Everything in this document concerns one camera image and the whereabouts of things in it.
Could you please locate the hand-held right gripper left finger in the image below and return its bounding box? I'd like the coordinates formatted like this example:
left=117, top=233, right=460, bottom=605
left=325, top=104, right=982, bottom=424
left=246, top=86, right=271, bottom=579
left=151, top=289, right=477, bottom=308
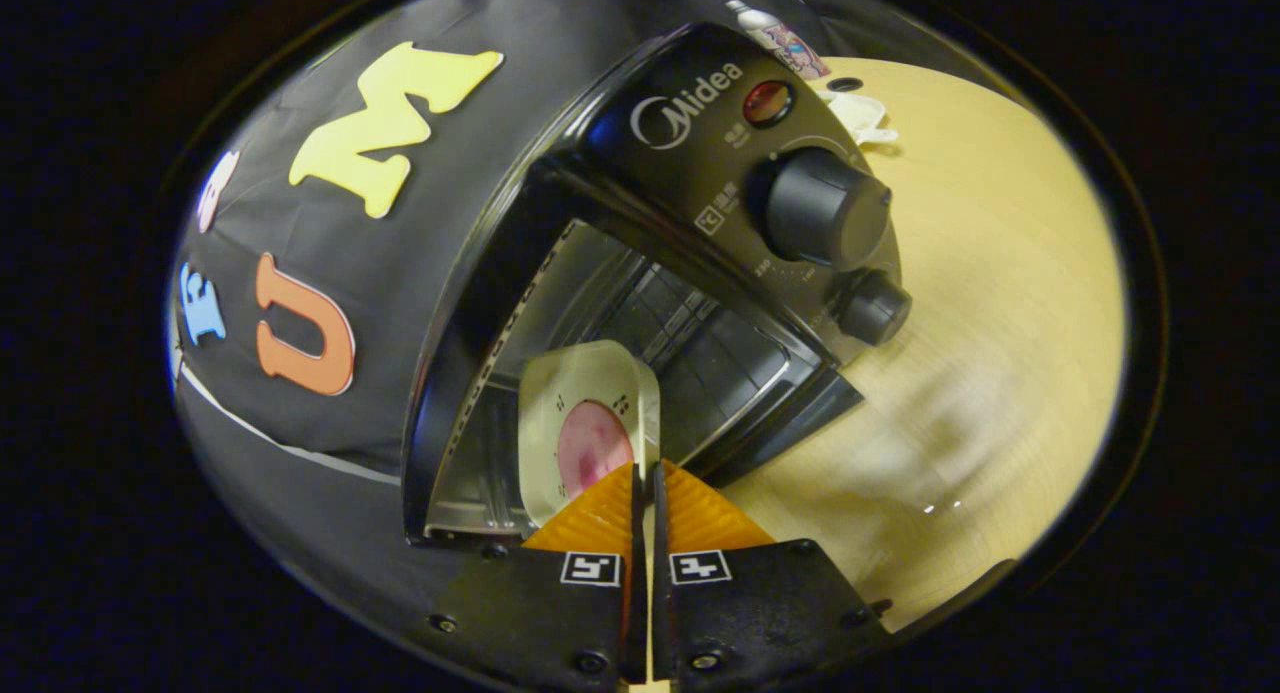
left=430, top=461, right=647, bottom=686

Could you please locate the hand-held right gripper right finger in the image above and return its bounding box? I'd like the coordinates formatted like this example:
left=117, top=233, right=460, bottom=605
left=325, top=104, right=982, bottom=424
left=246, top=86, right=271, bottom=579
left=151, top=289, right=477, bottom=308
left=652, top=460, right=896, bottom=686

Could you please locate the cream plate with pink food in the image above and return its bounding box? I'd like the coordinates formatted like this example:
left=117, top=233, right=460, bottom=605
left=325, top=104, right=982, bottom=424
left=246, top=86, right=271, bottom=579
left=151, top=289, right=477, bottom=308
left=518, top=340, right=662, bottom=530

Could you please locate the black electric oven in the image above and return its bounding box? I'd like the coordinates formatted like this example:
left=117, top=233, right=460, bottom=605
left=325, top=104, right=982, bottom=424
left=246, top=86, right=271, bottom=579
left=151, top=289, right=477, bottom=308
left=402, top=23, right=913, bottom=550

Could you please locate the small black oven knob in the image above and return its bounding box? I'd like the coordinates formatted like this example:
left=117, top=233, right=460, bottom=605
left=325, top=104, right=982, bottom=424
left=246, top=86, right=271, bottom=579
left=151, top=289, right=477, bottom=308
left=832, top=268, right=913, bottom=347

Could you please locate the large black oven knob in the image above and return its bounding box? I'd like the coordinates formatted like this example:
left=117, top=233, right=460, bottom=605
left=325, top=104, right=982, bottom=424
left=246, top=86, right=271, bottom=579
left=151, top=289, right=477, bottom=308
left=762, top=148, right=893, bottom=273

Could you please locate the white divided snack plate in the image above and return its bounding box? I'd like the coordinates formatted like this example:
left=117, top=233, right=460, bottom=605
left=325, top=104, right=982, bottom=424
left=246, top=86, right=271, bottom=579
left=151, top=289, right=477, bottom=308
left=815, top=91, right=899, bottom=147

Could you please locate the silver printed drink bottle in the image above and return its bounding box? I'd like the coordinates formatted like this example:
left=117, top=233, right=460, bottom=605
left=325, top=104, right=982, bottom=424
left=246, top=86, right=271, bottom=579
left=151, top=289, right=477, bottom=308
left=725, top=0, right=831, bottom=81

